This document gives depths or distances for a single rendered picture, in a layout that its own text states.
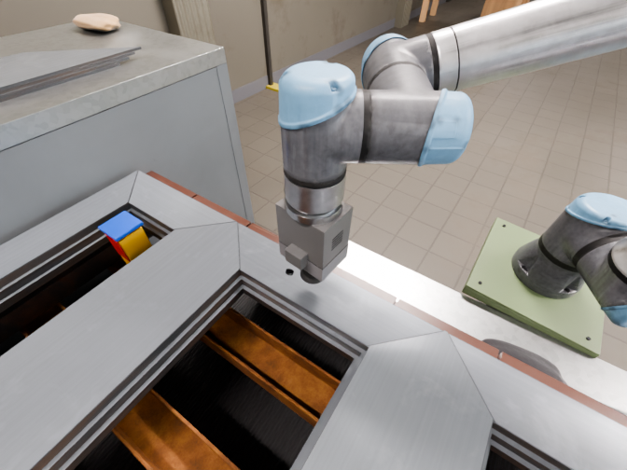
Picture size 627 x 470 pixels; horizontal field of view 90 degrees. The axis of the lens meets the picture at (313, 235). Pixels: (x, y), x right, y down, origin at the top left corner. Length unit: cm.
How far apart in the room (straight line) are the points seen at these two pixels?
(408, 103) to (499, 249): 67
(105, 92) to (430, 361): 83
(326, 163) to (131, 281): 44
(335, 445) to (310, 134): 37
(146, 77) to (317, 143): 65
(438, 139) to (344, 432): 37
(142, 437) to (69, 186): 55
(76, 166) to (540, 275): 107
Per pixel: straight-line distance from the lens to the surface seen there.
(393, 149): 33
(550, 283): 89
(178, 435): 70
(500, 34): 47
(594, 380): 89
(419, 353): 53
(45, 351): 64
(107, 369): 57
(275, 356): 70
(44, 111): 83
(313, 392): 67
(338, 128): 32
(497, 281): 88
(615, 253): 73
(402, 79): 38
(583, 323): 93
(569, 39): 50
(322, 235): 39
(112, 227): 73
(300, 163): 34
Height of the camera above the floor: 133
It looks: 46 degrees down
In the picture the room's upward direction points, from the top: 1 degrees clockwise
